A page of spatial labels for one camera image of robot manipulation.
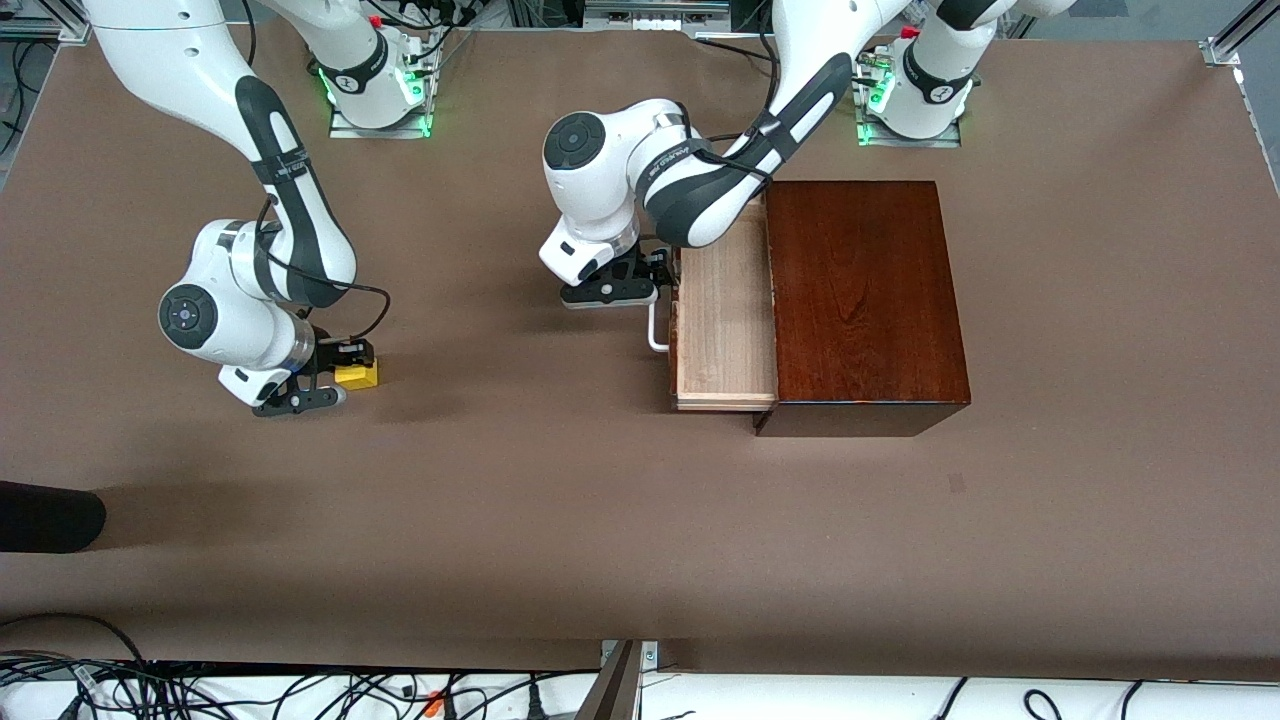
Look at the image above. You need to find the wooden drawer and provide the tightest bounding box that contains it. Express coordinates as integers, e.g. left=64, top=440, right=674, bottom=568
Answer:
left=667, top=193, right=781, bottom=414

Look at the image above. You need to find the dark brown wooden cabinet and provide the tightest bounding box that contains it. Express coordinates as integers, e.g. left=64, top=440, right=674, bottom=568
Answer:
left=753, top=180, right=973, bottom=439

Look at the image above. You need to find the white power strip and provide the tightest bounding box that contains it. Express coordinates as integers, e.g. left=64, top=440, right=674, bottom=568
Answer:
left=583, top=0, right=733, bottom=34

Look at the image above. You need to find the black padded cylinder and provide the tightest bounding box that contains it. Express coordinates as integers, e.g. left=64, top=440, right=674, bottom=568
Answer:
left=0, top=479, right=108, bottom=555

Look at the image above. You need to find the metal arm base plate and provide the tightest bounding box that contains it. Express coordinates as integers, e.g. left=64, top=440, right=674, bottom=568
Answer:
left=857, top=60, right=964, bottom=149
left=328, top=60, right=437, bottom=141

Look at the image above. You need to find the thin black table cable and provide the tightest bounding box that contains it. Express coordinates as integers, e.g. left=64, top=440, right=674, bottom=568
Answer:
left=693, top=36, right=777, bottom=63

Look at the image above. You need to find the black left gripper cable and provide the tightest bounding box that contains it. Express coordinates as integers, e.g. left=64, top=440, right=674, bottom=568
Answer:
left=688, top=0, right=781, bottom=186

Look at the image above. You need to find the tangled black cable bundle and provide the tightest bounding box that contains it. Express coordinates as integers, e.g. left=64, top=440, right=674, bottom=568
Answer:
left=0, top=612, right=601, bottom=720

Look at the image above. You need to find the aluminium frame post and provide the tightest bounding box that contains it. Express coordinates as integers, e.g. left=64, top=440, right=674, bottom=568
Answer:
left=576, top=639, right=661, bottom=720

